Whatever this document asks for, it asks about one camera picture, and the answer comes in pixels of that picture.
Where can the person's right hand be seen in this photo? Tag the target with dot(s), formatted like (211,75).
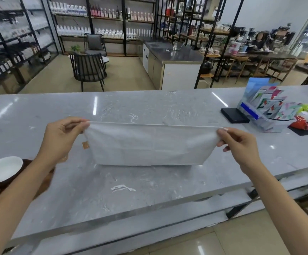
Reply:
(245,152)

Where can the person's left hand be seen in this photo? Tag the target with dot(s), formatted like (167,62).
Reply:
(56,140)

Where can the person's left thumb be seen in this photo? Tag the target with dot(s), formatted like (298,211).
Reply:
(80,127)

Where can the person's right thumb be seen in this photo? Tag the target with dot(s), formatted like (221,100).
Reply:
(224,139)

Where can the person's right middle finger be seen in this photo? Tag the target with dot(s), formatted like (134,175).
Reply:
(227,148)

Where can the white cloth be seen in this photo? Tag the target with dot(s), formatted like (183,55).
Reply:
(148,143)

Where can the person's right forearm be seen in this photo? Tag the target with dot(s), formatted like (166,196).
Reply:
(284,209)

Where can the person's left forearm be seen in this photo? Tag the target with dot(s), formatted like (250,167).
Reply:
(13,204)

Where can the flat black box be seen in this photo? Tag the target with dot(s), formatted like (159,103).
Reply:
(234,115)

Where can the clear box of colourful packets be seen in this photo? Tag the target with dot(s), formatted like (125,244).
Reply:
(268,108)

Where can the black slatted chair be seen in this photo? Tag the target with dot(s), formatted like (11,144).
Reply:
(88,67)

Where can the brown wooden tray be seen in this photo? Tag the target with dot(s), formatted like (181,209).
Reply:
(43,180)

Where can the small round white table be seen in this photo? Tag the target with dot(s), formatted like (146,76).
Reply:
(105,59)

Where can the wooden chair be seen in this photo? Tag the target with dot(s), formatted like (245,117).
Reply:
(237,67)
(283,69)

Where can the red cup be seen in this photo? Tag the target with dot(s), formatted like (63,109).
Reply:
(300,123)

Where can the small green plant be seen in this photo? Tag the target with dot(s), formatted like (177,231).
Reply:
(75,48)

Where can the grey armchair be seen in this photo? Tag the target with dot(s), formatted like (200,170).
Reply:
(94,43)

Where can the white plate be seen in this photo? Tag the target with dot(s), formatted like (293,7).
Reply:
(1,169)

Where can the long wooden table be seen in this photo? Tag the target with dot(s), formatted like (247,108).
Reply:
(263,55)

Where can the steel-topped counter cabinet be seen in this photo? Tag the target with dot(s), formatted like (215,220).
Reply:
(169,63)

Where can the black shelf of white bottles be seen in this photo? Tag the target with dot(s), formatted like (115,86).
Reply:
(103,23)

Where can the black shelf of dark bottles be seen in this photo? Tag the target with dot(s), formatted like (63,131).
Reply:
(13,42)

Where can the black shelf of tea ware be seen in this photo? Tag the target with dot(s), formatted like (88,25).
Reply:
(196,26)

